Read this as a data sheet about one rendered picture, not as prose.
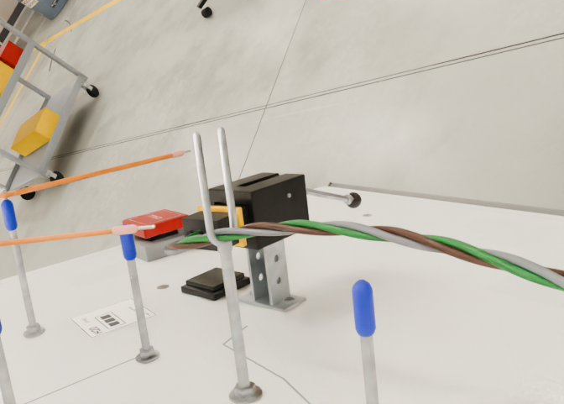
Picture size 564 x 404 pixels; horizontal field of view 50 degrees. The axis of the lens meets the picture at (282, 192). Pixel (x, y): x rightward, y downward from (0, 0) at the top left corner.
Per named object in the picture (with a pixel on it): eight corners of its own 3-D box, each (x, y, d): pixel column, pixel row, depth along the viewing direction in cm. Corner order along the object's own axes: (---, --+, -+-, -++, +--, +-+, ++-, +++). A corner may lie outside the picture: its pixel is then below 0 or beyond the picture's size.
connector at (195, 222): (264, 229, 41) (260, 201, 41) (219, 253, 38) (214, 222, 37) (230, 227, 43) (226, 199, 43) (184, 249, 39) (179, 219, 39)
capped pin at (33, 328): (49, 328, 44) (19, 184, 42) (35, 338, 43) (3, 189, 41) (33, 327, 45) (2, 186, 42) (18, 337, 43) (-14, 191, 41)
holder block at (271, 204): (310, 228, 44) (305, 173, 43) (258, 250, 40) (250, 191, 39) (268, 222, 47) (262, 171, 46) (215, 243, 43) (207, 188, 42)
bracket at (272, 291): (306, 300, 44) (299, 233, 43) (284, 312, 42) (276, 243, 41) (260, 290, 47) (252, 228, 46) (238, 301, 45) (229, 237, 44)
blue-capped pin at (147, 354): (164, 354, 38) (142, 222, 36) (145, 365, 37) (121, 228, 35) (150, 349, 39) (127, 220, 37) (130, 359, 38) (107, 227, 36)
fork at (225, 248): (246, 382, 33) (211, 126, 30) (270, 390, 32) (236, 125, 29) (220, 399, 32) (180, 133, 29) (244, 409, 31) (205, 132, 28)
